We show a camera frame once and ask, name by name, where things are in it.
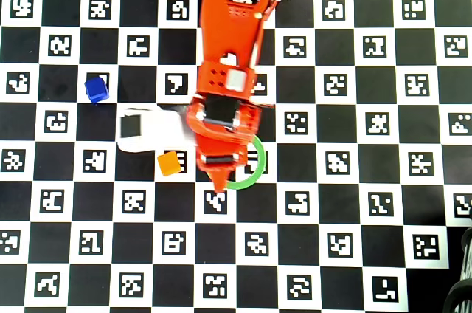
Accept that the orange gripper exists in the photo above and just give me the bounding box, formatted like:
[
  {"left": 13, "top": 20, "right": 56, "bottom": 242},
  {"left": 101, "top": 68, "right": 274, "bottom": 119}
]
[{"left": 186, "top": 95, "right": 264, "bottom": 193}]

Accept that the orange cube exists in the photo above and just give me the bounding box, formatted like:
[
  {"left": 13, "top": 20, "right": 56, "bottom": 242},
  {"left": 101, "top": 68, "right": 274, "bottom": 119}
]
[{"left": 156, "top": 151, "right": 183, "bottom": 177}]

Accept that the blue cube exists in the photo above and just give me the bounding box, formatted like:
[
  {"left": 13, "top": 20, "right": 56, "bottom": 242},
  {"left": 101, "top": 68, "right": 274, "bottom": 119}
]
[{"left": 83, "top": 76, "right": 111, "bottom": 105}]

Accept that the checkerboard marker board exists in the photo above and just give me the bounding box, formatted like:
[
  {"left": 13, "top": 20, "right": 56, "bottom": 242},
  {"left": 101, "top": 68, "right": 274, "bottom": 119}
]
[{"left": 0, "top": 0, "right": 472, "bottom": 313}]

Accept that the black ribbed stand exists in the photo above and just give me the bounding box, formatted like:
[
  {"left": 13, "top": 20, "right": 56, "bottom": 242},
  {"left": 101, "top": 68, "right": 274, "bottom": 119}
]
[{"left": 442, "top": 226, "right": 472, "bottom": 313}]

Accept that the green ring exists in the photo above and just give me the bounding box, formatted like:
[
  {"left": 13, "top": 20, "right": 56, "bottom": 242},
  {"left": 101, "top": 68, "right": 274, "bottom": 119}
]
[{"left": 225, "top": 135, "right": 267, "bottom": 191}]

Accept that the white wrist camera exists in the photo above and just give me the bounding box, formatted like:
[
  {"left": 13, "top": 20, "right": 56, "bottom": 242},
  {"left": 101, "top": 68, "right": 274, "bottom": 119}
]
[{"left": 115, "top": 105, "right": 198, "bottom": 154}]

